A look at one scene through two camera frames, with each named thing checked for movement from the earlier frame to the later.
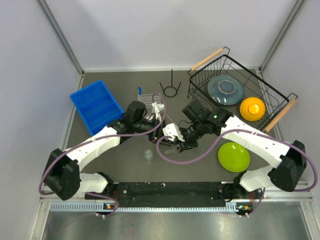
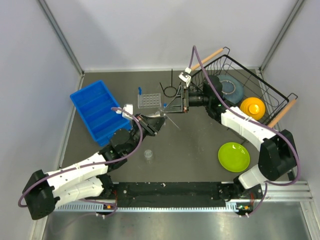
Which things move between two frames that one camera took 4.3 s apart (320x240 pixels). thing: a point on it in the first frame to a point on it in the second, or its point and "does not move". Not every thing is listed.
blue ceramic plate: x=225 y=89 does not move
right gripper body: x=191 y=135 to x=187 y=99
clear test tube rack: x=147 y=98 does not move
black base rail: x=169 y=194 does not move
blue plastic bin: x=97 y=106 does not move
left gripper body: x=156 y=135 to x=146 y=130
